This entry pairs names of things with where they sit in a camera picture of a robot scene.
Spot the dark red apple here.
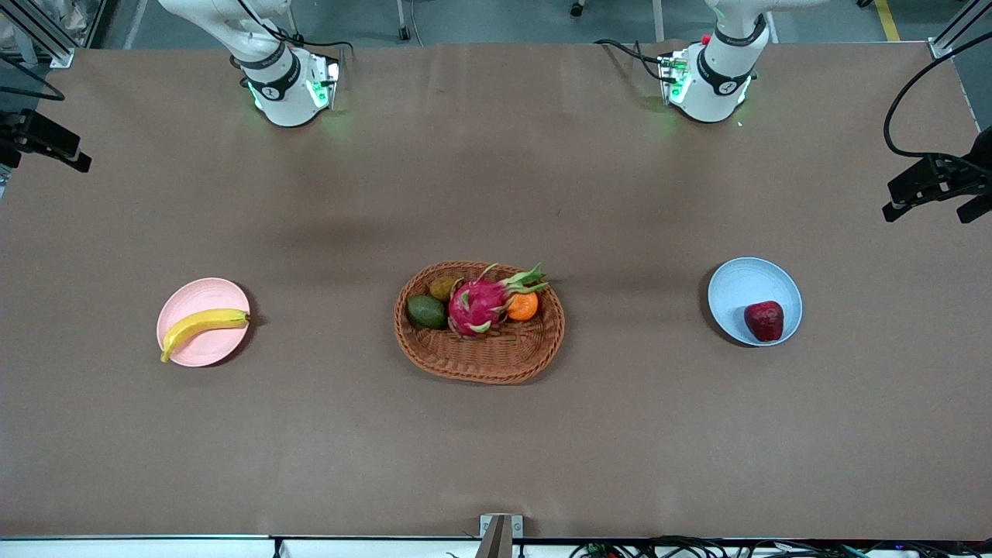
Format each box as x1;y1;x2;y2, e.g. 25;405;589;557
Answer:
744;301;785;343

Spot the yellow banana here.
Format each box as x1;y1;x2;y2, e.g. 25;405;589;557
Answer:
160;308;251;363

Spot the light blue plate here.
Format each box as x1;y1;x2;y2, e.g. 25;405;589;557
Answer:
707;257;804;347

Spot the pink plate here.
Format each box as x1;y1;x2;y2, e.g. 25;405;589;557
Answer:
156;277;250;368

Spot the green avocado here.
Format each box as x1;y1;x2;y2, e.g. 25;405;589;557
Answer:
408;294;449;330

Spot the brown table cover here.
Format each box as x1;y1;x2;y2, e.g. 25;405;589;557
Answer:
0;40;992;541

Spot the pink dragon fruit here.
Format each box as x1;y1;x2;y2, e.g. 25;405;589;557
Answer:
448;263;549;338

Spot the brown wicker basket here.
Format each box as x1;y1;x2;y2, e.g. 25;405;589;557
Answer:
394;261;566;385

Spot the aluminium frame post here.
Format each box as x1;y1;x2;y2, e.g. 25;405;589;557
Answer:
930;0;992;59
0;0;74;69

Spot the black right base cable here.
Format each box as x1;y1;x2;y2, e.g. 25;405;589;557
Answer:
271;27;353;55

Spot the black base cable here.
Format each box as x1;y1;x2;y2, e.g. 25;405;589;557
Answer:
595;39;679;82
271;27;353;55

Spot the black left base cable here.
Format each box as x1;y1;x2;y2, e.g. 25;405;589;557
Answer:
595;39;679;82

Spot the tangled black cable bundle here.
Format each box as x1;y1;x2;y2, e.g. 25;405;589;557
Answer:
570;535;992;558

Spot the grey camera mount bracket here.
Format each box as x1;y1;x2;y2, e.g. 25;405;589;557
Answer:
479;514;524;558

